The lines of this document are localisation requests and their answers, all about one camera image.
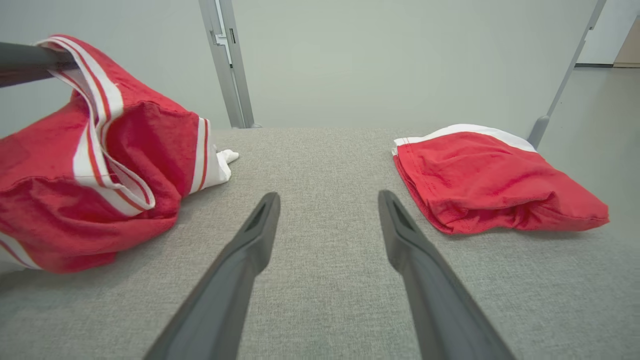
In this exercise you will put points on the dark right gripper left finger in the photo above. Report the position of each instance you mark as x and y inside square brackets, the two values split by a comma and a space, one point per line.
[225, 300]

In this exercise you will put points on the grey slanted frame leg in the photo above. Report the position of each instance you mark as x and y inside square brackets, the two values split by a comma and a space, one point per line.
[540, 127]

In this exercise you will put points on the red white-striped shorts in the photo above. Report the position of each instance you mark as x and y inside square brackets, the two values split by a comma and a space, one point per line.
[490, 185]

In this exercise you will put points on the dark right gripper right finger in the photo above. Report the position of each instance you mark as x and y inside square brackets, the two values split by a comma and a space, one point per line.
[440, 310]

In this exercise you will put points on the red white jersey shirt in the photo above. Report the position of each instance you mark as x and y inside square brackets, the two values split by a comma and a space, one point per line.
[60, 210]

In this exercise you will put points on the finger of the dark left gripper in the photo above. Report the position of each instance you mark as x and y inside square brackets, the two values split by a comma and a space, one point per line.
[30, 62]

